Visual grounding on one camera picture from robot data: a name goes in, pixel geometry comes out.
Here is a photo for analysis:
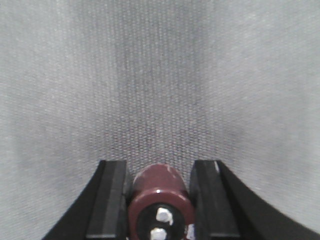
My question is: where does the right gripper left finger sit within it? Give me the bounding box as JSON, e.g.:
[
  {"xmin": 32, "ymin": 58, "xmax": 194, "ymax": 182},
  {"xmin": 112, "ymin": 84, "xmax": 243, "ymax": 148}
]
[{"xmin": 44, "ymin": 160, "xmax": 132, "ymax": 240}]

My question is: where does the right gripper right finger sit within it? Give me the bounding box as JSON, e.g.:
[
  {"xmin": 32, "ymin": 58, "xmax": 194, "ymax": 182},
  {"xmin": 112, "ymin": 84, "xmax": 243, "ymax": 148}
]
[{"xmin": 189, "ymin": 160, "xmax": 320, "ymax": 240}]

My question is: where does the maroon cylindrical capacitor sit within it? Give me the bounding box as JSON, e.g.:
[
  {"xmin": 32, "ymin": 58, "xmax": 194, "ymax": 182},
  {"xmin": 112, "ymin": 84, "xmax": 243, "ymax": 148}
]
[{"xmin": 127, "ymin": 163, "xmax": 196, "ymax": 240}]

